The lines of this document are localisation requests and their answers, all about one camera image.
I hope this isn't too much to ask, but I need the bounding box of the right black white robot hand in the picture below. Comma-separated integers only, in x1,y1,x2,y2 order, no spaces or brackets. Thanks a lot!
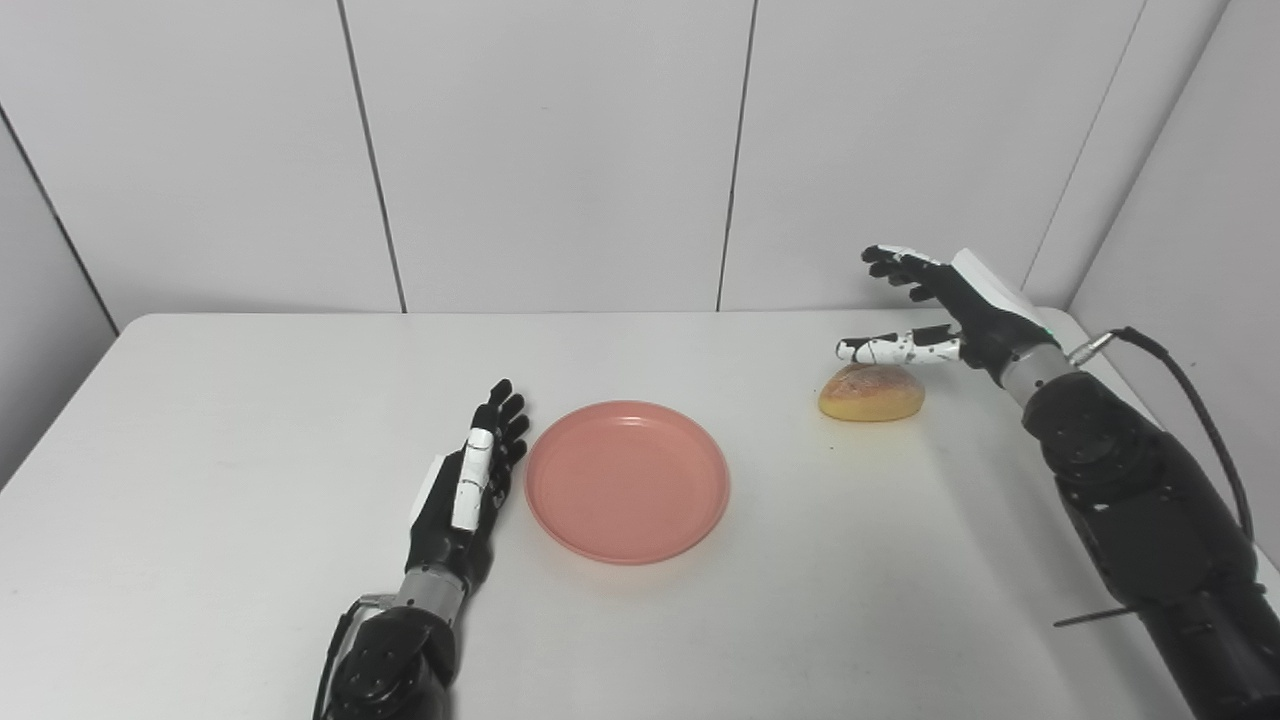
837,244,1061,386

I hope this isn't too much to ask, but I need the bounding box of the pink round plate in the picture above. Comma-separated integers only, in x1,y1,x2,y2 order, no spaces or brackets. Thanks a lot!
525,400,731,566

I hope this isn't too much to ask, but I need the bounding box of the golden bread roll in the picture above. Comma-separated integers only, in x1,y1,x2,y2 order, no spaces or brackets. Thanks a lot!
818,362,926,423

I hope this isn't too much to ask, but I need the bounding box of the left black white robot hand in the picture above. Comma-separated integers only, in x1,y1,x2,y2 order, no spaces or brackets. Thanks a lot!
405,378,531,591

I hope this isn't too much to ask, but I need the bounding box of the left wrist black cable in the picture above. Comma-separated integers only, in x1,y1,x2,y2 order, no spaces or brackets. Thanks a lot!
313,595,391,720

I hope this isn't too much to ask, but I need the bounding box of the black cable tie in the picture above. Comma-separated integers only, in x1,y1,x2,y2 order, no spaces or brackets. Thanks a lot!
1053,603,1141,629

